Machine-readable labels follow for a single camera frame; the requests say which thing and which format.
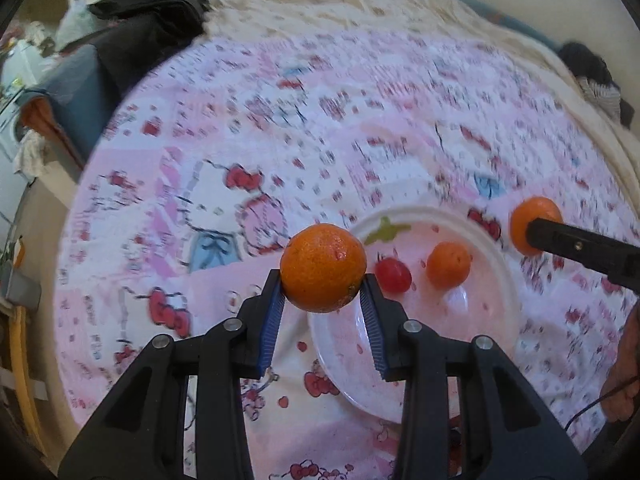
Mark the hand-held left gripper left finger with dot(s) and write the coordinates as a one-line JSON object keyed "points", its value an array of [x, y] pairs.
{"points": [[272, 330]]}

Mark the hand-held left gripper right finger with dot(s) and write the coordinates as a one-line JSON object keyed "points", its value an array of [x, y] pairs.
{"points": [[372, 330]]}

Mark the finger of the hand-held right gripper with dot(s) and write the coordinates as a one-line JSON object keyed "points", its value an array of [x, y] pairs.
{"points": [[575, 247]]}

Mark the oval red cherry tomato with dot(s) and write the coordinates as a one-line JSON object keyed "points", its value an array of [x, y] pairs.
{"points": [[393, 275]]}

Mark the white plate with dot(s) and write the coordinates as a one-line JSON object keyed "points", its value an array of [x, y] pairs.
{"points": [[450, 340]]}

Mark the large orange mandarin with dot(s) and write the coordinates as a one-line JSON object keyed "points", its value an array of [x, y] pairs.
{"points": [[322, 265]]}

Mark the small orange mandarin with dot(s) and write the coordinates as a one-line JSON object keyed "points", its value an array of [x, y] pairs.
{"points": [[448, 265]]}

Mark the person's right hand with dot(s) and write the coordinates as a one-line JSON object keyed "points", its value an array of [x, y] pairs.
{"points": [[622, 365]]}

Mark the striped garment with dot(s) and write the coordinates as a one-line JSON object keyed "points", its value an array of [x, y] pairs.
{"points": [[602, 97]]}

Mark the black garment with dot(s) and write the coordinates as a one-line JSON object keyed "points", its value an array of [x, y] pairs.
{"points": [[585, 62]]}

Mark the pink cartoon printed blanket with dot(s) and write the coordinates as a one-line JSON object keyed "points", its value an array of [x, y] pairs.
{"points": [[250, 135]]}

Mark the blue bed sheet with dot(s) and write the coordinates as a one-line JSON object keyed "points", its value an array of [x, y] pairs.
{"points": [[510, 22]]}

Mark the white cloth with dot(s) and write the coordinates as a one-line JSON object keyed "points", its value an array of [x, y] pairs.
{"points": [[30, 152]]}

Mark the blue cushion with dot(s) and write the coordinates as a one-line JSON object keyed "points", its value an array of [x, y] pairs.
{"points": [[70, 95]]}

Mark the cream blanket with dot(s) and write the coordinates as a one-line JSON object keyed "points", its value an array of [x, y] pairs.
{"points": [[375, 5]]}

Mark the orange cloth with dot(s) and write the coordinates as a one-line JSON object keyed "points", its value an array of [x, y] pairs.
{"points": [[35, 115]]}

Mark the black clothing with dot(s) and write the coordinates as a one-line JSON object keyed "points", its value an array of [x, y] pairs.
{"points": [[145, 25]]}

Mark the grey plastic bag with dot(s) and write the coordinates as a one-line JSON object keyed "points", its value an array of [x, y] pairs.
{"points": [[75, 20]]}

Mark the yellow wooden frame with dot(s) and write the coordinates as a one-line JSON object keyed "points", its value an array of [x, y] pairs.
{"points": [[25, 375]]}

